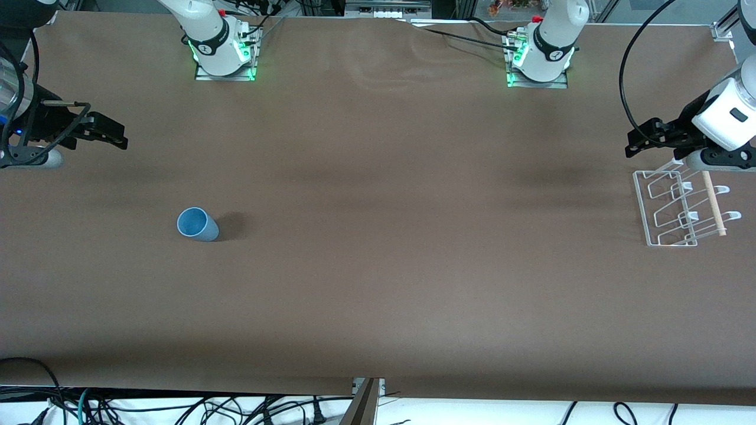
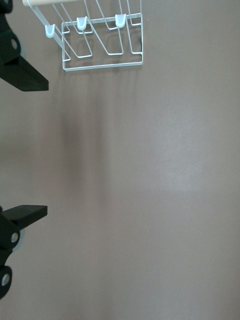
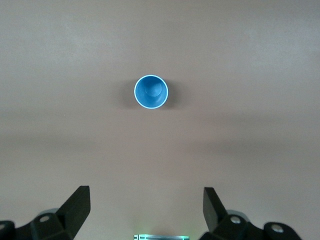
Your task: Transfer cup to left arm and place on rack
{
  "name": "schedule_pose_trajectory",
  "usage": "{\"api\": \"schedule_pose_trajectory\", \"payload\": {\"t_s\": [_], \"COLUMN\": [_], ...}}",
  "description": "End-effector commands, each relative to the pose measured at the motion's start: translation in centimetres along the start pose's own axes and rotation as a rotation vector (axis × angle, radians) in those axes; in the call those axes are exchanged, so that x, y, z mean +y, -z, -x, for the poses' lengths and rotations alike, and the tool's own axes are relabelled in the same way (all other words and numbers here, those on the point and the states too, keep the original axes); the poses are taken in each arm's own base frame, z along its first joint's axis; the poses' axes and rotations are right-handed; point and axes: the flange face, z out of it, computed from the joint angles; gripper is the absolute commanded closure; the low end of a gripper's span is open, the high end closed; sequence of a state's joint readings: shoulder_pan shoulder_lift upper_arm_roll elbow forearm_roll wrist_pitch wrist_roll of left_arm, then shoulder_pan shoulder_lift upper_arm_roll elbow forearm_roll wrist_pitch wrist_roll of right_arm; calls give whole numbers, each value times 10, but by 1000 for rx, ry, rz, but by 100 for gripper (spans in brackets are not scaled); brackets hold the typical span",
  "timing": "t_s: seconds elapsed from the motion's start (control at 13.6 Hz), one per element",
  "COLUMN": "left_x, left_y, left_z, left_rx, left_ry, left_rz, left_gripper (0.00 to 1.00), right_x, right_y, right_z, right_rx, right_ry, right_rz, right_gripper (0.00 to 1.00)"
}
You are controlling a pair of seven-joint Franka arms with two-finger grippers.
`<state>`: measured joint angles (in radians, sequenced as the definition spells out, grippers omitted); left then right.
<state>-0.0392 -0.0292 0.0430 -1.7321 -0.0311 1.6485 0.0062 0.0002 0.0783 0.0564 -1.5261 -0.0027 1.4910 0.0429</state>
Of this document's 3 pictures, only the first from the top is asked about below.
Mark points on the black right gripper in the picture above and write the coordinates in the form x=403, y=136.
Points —
x=50, y=120

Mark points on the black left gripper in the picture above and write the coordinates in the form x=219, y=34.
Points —
x=681, y=128

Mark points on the blue plastic cup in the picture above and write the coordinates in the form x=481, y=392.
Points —
x=195, y=224

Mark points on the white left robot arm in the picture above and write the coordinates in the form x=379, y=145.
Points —
x=555, y=35

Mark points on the wooden rack dowel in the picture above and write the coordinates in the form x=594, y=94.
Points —
x=715, y=206

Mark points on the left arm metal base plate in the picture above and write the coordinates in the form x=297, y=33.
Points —
x=558, y=84

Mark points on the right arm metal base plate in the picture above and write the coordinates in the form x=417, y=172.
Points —
x=224, y=77

